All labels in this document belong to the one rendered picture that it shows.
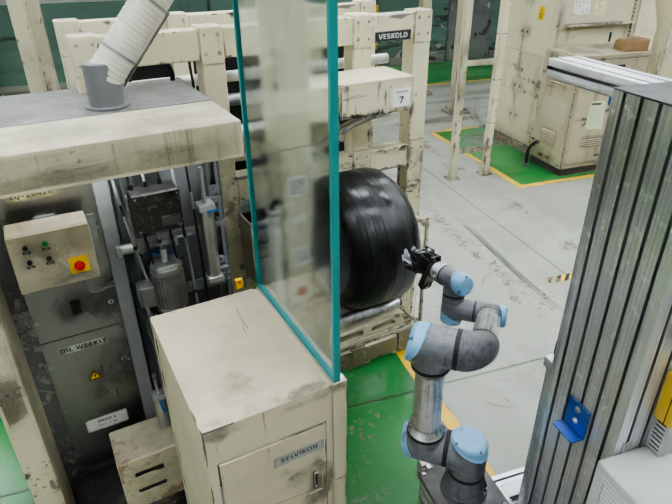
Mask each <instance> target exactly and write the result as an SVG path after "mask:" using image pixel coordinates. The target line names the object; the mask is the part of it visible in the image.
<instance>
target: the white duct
mask: <svg viewBox="0 0 672 504"><path fill-rule="evenodd" d="M173 1H174V0H128V1H126V2H125V5H124V6H123V8H122V10H121V11H120V13H119V14H118V16H117V19H115V21H114V23H113V24H112V26H111V27H112V28H110V29H109V32H108V33H107V34H106V37H105V38H104V39H103V41H101V45H100V46H99V48H98V50H97V51H96V53H95V55H94V56H93V59H91V61H90V63H94V64H105V65H107V66H108V69H109V70H110V71H108V75H109V76H110V77H107V81H108V82H110V83H114V84H118V85H119V84H120V85H121V83H124V82H125V79H126V78H127V77H128V75H129V73H130V71H131V70H132V68H133V66H135V65H136V63H135V62H137V60H138V58H139V57H140V55H141V53H142V52H143V49H145V47H146V45H147V44H148V42H149V40H150V39H151V36H152V35H153V34H154V32H155V31H156V29H157V27H158V26H159V23H160V22H161V21H162V18H163V17H164V16H165V15H166V14H167V10H168V9H169V8H170V5H171V4H172V3H173Z"/></svg>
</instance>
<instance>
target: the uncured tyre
mask: <svg viewBox="0 0 672 504"><path fill-rule="evenodd" d="M339 239H340V306H342V307H344V308H346V309H349V310H362V309H365V308H369V307H372V306H375V305H378V304H381V303H384V302H387V301H390V300H393V299H396V298H398V297H400V296H401V295H403V294H404V293H406V292H407V291H408V290H409V289H410V287H411V286H412V284H413V282H414V280H415V277H416V274H417V273H415V272H413V271H410V270H408V269H406V268H405V266H404V263H403V261H402V255H403V254H404V249H407V250H408V253H409V255H410V250H412V247H413V246H414V247H416V248H417V249H421V239H420V232H419V227H418V223H417V219H416V216H415V213H414V211H413V208H412V206H411V204H410V202H409V200H408V198H407V196H406V195H405V193H404V192H403V190H402V189H401V188H400V186H399V185H398V184H397V183H396V182H395V181H394V180H392V179H391V178H390V177H389V176H388V175H387V174H385V173H384V172H382V171H380V170H378V169H375V168H368V167H362V168H357V169H352V170H347V171H342V172H339Z"/></svg>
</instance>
